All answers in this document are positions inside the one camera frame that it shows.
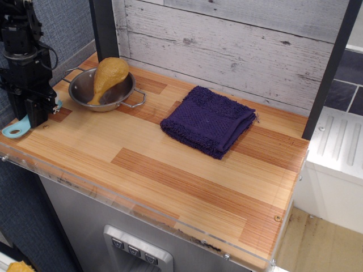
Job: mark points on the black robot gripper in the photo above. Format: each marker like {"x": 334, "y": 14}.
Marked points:
{"x": 26, "y": 82}

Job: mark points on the light blue scrub brush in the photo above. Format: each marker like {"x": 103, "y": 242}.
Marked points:
{"x": 17, "y": 129}

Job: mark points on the small metal pot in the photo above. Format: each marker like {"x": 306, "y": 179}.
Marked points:
{"x": 81, "y": 90}

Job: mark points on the clear acrylic table guard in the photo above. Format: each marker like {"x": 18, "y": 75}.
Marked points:
{"x": 141, "y": 171}

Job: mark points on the plastic chicken drumstick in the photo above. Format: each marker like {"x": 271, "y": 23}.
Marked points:
{"x": 110, "y": 72}

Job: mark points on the grey toy fridge cabinet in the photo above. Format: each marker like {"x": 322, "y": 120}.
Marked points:
{"x": 109, "y": 232}

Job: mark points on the yellow object bottom left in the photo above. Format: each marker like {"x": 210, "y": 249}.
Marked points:
{"x": 19, "y": 267}

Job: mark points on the folded purple towel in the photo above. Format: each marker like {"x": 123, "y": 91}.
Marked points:
{"x": 208, "y": 122}

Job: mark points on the white toy sink unit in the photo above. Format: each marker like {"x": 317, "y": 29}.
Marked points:
{"x": 330, "y": 185}

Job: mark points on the black left post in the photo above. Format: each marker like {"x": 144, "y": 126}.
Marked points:
{"x": 104, "y": 28}

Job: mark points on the black post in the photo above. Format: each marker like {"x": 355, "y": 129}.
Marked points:
{"x": 104, "y": 28}
{"x": 343, "y": 35}

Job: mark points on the black right post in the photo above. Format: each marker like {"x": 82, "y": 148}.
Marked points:
{"x": 343, "y": 35}

